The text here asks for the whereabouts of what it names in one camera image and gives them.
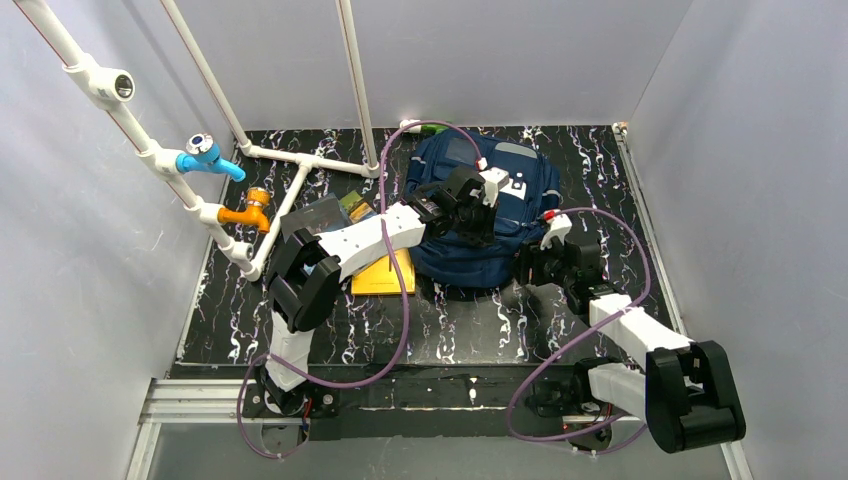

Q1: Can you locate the navy blue backpack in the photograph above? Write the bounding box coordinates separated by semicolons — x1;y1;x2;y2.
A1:
405;129;562;289

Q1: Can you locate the dark blue hardcover book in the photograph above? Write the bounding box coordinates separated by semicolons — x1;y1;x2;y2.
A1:
280;193;352;238

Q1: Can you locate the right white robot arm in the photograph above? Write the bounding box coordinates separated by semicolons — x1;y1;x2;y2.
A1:
513;235;747;453

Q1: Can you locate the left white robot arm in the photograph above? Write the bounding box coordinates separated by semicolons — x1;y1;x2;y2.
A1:
255;166;509;414

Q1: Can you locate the green white pipe fitting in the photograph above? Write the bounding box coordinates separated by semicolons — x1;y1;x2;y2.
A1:
399;119;449;136

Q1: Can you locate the yellow notebook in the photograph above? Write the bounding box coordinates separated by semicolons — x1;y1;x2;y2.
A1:
351;249;416;295

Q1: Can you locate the blue orange paperback book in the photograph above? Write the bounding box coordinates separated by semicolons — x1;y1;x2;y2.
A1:
340;191;377;224

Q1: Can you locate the orange plastic tap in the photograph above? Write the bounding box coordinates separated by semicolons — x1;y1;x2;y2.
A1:
216;187;271;234

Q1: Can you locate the blue plastic tap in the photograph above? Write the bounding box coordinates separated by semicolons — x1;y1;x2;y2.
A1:
175;133;246;182

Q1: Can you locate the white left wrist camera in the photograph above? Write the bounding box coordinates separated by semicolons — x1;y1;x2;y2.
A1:
476;157;510;208

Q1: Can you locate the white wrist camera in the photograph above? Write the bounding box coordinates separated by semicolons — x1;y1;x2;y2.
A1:
476;157;510;208
539;209;572;250

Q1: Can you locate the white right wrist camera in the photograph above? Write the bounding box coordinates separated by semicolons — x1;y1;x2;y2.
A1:
539;209;572;250

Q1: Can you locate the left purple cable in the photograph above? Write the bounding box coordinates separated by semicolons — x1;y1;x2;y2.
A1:
235;120;488;461

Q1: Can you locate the purple cable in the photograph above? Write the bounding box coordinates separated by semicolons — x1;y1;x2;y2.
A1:
506;206;653;458
235;120;488;461

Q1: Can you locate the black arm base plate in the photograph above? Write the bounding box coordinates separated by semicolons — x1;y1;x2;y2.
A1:
241;364;631;441

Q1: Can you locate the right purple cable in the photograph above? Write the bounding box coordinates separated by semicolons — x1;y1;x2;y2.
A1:
506;206;653;458

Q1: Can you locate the aluminium rail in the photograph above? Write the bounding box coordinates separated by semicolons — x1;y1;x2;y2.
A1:
125;377;757;480

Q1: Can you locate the white pvc pipe frame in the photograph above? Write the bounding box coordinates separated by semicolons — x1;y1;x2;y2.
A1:
1;1;355;288

